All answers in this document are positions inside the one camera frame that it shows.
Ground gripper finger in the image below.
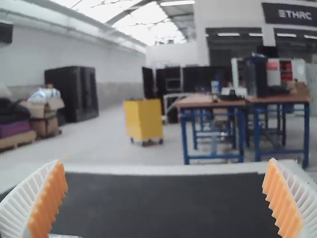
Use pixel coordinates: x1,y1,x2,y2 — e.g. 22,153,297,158
0,159,69,238
262,158,317,238

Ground stacked cardboard boxes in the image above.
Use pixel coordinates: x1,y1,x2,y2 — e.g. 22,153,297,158
29,96,66,138

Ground tall black cabinet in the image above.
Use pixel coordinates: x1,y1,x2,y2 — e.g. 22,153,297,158
44,65,100,123

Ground black mat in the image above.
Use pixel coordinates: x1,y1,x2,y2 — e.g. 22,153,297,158
46,171,280,236

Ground yellow wheeled cart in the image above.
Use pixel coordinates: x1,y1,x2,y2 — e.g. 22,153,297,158
123,98,164,147

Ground blue frame workbench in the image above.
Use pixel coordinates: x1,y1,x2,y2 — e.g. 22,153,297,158
176,95,246,166
244,83,311,170

